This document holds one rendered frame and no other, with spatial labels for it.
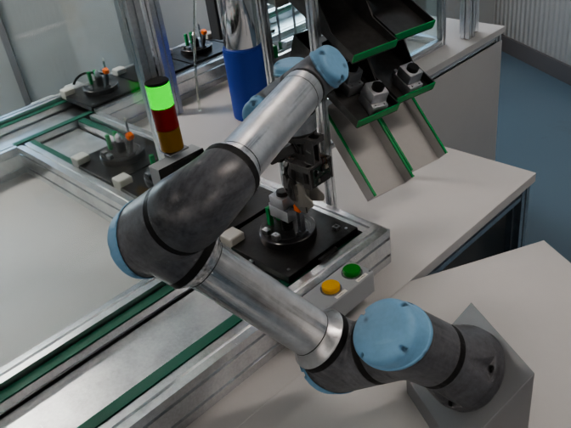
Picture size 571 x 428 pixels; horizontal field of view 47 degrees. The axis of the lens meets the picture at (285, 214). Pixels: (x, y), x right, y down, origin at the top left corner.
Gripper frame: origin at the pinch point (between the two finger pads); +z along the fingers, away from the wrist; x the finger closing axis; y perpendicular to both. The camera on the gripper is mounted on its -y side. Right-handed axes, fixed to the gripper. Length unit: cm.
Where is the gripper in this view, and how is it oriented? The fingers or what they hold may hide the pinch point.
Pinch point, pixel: (302, 206)
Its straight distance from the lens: 151.1
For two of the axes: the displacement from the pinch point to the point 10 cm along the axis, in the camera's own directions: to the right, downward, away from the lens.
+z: 1.2, 8.3, 5.4
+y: 7.0, 3.1, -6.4
